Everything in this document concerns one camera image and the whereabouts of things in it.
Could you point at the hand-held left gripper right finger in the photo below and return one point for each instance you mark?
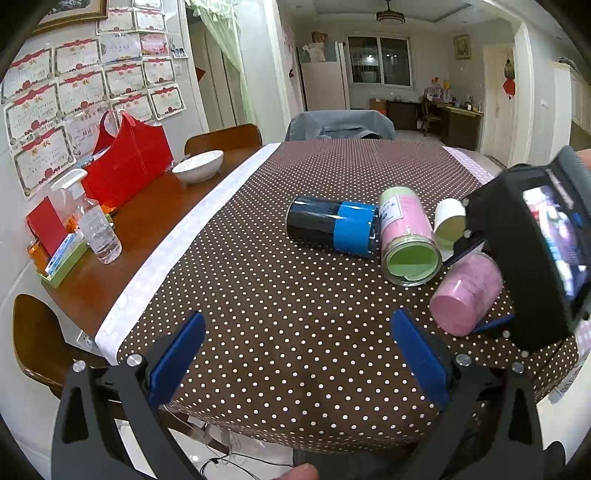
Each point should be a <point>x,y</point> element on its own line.
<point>421,357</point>

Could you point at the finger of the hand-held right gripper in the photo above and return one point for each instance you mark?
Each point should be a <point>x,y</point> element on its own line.
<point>464,251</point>
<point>494,323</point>

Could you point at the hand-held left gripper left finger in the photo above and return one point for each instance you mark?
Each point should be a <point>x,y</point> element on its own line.
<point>178,357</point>

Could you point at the white cup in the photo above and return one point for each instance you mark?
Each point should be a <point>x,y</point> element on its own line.
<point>448,221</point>

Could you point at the pink and green cup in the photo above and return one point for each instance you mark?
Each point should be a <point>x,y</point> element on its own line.
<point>408,240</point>

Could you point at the black and blue cup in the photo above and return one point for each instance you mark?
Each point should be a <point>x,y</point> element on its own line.
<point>330,226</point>

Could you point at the person's left hand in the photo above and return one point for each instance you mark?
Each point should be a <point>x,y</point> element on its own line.
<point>300,471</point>

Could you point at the white power strip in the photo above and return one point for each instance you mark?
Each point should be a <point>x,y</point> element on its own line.
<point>86,340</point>

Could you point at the brown polka dot tablecloth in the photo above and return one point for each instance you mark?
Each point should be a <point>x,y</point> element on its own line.
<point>277,300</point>

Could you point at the dark wooden desk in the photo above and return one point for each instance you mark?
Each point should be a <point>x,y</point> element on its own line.
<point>459,120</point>

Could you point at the white door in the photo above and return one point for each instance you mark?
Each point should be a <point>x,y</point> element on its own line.
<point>497,115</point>

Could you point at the green tray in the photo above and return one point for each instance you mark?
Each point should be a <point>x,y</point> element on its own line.
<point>64,270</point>

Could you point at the wooden chair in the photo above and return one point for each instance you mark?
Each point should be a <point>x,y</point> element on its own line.
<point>34,341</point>
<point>221,138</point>

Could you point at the clear spray bottle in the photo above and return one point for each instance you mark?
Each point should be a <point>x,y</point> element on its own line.
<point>99,230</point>

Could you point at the dark low cabinet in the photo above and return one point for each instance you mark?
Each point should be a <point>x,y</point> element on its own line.
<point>397,114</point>

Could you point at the white cabinet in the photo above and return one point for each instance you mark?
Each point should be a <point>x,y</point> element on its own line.
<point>572,101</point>

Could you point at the grey covered chair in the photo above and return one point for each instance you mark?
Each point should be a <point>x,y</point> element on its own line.
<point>337,123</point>

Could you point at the red hanging ornament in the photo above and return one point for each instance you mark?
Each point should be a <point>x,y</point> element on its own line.
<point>509,76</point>

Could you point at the red box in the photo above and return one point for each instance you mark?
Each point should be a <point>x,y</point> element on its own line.
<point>46,226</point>

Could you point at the white bowl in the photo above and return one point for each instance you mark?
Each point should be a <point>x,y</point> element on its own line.
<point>198,166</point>

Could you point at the red bag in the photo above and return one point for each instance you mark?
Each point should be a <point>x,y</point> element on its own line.
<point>127,168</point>

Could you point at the window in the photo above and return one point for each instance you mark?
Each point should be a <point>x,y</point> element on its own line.
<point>379,60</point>

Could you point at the white refrigerator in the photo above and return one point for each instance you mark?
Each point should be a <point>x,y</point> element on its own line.
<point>323,83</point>

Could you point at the ceiling lamp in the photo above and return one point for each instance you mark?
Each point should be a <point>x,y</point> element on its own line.
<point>390,16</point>

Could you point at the green curtain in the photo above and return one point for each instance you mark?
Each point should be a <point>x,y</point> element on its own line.
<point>228,55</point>

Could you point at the large framed picture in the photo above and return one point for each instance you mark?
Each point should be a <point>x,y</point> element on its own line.
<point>69,14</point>

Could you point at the small framed wall picture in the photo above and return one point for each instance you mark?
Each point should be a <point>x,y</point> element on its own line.
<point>462,47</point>

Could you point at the group of wall certificates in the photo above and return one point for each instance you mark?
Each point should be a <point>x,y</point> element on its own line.
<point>83,92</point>

